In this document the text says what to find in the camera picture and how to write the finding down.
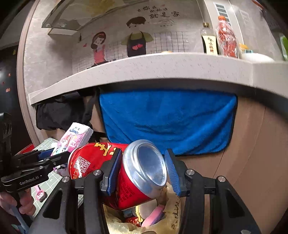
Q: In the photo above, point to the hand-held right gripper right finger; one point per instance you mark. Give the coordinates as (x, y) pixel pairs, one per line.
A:
(171, 173)

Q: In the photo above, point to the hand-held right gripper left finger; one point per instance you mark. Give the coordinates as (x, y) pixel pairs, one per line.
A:
(114, 172)

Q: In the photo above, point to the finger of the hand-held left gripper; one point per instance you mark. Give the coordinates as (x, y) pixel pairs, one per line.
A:
(56, 160)
(43, 154)

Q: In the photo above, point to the red drink can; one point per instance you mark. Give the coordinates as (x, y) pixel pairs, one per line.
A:
(132, 189)

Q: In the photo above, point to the white pink tissue packet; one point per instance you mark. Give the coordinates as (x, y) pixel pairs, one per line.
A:
(76, 137)

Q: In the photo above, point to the pink purple round packet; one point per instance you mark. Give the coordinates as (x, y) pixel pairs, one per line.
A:
(153, 216)

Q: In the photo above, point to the beige plastic bag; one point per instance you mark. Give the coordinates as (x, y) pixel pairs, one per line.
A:
(162, 225)

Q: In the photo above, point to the red patterned box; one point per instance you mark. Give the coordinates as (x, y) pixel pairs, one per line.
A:
(133, 221)

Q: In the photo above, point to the person's left hand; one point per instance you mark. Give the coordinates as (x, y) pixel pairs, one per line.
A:
(27, 204)

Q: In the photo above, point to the pink white wrapper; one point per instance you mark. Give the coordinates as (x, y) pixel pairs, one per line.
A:
(40, 194)

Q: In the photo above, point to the green checked tablecloth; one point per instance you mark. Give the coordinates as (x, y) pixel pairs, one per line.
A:
(50, 182)

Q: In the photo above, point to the black jacket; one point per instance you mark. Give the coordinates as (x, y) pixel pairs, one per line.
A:
(58, 112)

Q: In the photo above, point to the blue towel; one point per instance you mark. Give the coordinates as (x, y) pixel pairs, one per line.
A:
(168, 119)

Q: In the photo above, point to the grey counter ledge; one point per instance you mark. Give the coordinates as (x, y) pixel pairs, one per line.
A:
(157, 67)

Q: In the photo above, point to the bottle with beige label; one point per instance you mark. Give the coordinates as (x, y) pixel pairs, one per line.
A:
(209, 42)

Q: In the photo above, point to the range hood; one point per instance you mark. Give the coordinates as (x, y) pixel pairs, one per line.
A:
(74, 18)

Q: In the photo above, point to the white bowl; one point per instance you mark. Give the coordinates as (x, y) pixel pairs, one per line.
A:
(255, 57)

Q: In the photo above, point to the red plastic bottle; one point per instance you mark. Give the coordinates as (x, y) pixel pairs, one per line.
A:
(227, 38)

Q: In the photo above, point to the green packet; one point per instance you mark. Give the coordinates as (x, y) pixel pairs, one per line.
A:
(284, 46)

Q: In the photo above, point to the cartoon girl wall sticker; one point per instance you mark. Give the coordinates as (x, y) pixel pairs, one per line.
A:
(99, 49)

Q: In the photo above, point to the cartoon boy wall sticker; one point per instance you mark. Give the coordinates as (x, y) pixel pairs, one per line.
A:
(136, 42)

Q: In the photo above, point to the white wall heater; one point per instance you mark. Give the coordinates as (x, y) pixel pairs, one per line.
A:
(222, 11)

